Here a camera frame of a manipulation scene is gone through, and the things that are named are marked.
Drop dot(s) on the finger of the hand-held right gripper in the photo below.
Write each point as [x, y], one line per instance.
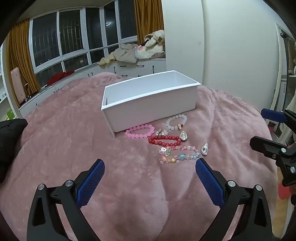
[266, 146]
[272, 114]

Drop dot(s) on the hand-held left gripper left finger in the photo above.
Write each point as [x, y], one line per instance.
[91, 183]

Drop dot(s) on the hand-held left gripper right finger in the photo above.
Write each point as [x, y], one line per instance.
[209, 183]

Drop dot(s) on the silver teardrop pendant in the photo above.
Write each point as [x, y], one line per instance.
[204, 150]
[183, 136]

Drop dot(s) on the silver earring cluster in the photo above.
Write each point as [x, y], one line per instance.
[164, 132]

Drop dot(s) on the white rectangular box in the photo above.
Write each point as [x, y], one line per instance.
[150, 109]

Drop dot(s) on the white wardrobe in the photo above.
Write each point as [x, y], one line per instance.
[284, 69]

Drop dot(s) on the pink fluffy blanket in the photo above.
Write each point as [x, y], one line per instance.
[76, 129]

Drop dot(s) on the black cloth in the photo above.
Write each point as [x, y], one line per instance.
[10, 141]

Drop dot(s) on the white drawer cabinet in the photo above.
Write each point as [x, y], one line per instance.
[129, 68]

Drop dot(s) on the pink upright board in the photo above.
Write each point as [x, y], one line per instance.
[18, 85]

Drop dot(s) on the beige clothing pile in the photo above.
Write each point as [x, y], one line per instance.
[124, 53]

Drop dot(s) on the mustard curtain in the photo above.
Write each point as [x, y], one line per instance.
[148, 18]
[20, 58]

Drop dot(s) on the large window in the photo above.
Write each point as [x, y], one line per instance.
[71, 32]

